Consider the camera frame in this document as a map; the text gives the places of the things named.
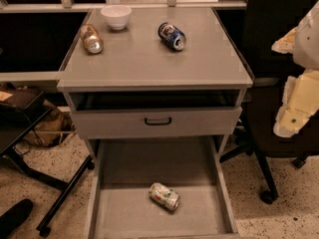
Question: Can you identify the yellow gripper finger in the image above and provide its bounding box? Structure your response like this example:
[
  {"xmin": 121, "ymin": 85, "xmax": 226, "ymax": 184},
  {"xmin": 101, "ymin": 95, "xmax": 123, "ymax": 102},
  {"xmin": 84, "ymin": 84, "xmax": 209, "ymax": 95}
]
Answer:
[
  {"xmin": 271, "ymin": 28, "xmax": 296, "ymax": 54},
  {"xmin": 273, "ymin": 69, "xmax": 319, "ymax": 137}
]

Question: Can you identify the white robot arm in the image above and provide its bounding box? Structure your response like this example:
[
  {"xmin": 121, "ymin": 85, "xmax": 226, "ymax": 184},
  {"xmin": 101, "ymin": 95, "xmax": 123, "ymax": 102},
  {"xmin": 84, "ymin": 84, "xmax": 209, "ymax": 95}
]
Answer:
[{"xmin": 271, "ymin": 1, "xmax": 319, "ymax": 137}]

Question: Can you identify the closed upper drawer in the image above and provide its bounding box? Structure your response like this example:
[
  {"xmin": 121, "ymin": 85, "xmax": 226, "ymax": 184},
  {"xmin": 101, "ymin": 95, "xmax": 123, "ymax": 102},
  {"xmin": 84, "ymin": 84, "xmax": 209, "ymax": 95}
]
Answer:
[{"xmin": 71, "ymin": 108, "xmax": 241, "ymax": 139}]

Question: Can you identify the blue pepsi can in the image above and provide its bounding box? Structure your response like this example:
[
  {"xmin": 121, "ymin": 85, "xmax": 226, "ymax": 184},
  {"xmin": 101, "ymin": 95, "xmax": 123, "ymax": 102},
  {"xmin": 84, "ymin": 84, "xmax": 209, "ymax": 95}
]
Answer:
[{"xmin": 158, "ymin": 22, "xmax": 186, "ymax": 51}]

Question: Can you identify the grey drawer cabinet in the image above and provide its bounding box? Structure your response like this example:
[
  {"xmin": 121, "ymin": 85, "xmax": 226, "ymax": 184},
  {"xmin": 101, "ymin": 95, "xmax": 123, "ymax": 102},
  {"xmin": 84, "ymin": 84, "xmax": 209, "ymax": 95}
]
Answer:
[{"xmin": 56, "ymin": 6, "xmax": 254, "ymax": 239}]

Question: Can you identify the gold brown can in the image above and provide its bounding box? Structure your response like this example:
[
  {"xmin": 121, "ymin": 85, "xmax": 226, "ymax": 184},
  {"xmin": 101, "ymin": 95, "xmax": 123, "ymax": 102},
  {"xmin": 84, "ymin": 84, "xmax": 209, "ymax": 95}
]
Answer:
[{"xmin": 80, "ymin": 24, "xmax": 104, "ymax": 54}]

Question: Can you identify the open middle drawer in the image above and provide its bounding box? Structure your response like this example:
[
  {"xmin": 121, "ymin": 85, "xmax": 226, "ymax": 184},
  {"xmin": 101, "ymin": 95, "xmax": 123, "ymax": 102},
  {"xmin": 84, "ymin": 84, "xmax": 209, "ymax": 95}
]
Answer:
[{"xmin": 84, "ymin": 137, "xmax": 240, "ymax": 239}]

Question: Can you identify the black office chair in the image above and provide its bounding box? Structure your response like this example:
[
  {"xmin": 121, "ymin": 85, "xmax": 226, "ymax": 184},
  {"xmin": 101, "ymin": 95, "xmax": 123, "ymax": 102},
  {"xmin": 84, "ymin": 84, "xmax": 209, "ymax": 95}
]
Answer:
[{"xmin": 216, "ymin": 0, "xmax": 319, "ymax": 204}]

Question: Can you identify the white bowl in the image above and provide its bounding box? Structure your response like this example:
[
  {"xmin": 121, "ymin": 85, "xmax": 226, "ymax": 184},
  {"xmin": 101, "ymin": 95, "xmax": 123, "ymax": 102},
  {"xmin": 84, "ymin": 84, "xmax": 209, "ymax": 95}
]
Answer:
[{"xmin": 101, "ymin": 5, "xmax": 133, "ymax": 30}]

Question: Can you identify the brown bag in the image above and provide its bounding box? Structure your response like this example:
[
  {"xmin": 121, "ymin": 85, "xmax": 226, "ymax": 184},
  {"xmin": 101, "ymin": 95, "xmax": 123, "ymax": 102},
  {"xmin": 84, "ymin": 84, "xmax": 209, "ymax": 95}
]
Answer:
[{"xmin": 0, "ymin": 85, "xmax": 76, "ymax": 148}]

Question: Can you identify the black rolling stand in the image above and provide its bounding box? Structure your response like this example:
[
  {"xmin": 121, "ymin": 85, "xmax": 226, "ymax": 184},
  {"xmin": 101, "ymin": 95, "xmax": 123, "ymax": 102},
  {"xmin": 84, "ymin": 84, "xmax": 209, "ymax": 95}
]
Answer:
[{"xmin": 0, "ymin": 89, "xmax": 96, "ymax": 238}]

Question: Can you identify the black shoe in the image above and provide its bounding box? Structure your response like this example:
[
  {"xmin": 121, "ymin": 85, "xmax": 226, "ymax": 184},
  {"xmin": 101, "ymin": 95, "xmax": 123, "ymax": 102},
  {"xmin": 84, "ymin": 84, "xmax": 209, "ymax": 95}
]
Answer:
[{"xmin": 0, "ymin": 198, "xmax": 33, "ymax": 239}]

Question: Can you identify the black drawer handle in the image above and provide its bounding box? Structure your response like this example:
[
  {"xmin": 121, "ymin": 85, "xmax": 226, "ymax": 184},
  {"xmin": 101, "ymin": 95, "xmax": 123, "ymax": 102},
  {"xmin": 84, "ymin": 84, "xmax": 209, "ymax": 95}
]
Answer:
[{"xmin": 144, "ymin": 117, "xmax": 172, "ymax": 126}]

